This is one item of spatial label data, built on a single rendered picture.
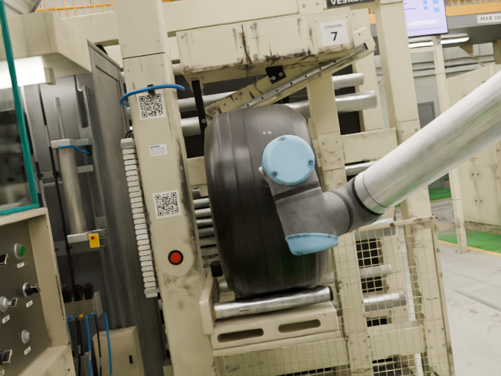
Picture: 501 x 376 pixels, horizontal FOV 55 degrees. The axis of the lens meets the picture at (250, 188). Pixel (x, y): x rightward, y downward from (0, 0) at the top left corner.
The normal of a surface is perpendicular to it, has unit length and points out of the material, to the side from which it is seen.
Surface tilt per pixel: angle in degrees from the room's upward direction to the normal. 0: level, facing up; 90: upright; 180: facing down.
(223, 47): 90
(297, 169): 78
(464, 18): 90
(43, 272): 90
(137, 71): 90
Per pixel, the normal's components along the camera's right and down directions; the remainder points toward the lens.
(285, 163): -0.03, -0.14
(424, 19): 0.20, 0.02
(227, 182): -0.29, -0.18
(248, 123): -0.11, -0.75
